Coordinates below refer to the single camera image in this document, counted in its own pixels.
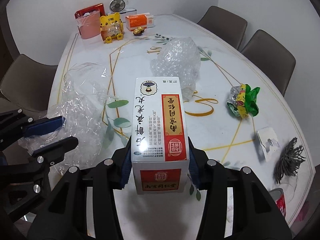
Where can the gold wrapped chocolates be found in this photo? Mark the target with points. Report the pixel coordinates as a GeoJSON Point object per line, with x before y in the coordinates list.
{"type": "Point", "coordinates": [138, 31]}

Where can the pink cup with plastic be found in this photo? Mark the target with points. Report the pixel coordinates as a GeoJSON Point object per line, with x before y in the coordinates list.
{"type": "Point", "coordinates": [89, 25]}

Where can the red drink can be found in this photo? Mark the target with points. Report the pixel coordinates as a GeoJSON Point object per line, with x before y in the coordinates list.
{"type": "Point", "coordinates": [279, 198]}

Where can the small white desk fan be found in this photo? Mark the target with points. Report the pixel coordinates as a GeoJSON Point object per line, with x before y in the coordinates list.
{"type": "Point", "coordinates": [117, 5]}

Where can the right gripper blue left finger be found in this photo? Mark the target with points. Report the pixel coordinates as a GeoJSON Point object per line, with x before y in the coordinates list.
{"type": "Point", "coordinates": [126, 164]}

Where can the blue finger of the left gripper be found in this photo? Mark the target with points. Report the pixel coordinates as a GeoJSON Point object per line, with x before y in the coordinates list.
{"type": "Point", "coordinates": [44, 126]}
{"type": "Point", "coordinates": [64, 146]}

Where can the green yellow snack wrapper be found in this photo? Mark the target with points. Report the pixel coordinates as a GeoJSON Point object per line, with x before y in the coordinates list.
{"type": "Point", "coordinates": [242, 101]}

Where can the clear plastic bag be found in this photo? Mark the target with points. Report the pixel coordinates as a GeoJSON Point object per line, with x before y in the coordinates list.
{"type": "Point", "coordinates": [86, 105]}

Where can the brown chair far right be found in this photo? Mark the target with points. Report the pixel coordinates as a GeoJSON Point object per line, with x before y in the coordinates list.
{"type": "Point", "coordinates": [271, 57]}

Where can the black shredded paper bundle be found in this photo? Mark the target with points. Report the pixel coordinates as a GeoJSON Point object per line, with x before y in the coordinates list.
{"type": "Point", "coordinates": [289, 161]}

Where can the crumpled bubble wrap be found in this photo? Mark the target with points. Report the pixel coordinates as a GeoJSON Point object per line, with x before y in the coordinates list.
{"type": "Point", "coordinates": [179, 58]}

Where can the white red medicine box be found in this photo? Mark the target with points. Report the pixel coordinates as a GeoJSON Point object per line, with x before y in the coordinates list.
{"type": "Point", "coordinates": [159, 141]}

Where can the white fan base box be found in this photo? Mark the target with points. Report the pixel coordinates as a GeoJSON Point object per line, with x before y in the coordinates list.
{"type": "Point", "coordinates": [128, 11]}

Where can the brown chair near left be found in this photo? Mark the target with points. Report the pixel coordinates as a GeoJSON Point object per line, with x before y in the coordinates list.
{"type": "Point", "coordinates": [28, 83]}

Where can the red gift box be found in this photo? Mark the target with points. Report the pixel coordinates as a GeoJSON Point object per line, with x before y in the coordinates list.
{"type": "Point", "coordinates": [97, 7]}

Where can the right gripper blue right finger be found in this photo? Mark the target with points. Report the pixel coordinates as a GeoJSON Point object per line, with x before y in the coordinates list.
{"type": "Point", "coordinates": [193, 165]}

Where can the white foam tray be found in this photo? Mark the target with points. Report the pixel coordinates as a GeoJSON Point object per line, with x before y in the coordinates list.
{"type": "Point", "coordinates": [268, 141]}

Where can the brown chair far left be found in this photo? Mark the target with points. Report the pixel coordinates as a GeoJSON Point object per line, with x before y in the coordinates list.
{"type": "Point", "coordinates": [224, 24]}

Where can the orange white medicine box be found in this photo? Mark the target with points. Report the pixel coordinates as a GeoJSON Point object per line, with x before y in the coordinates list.
{"type": "Point", "coordinates": [145, 20]}

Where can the brown chair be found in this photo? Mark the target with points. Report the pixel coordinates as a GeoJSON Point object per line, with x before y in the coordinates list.
{"type": "Point", "coordinates": [224, 24]}
{"type": "Point", "coordinates": [271, 57]}
{"type": "Point", "coordinates": [28, 83]}

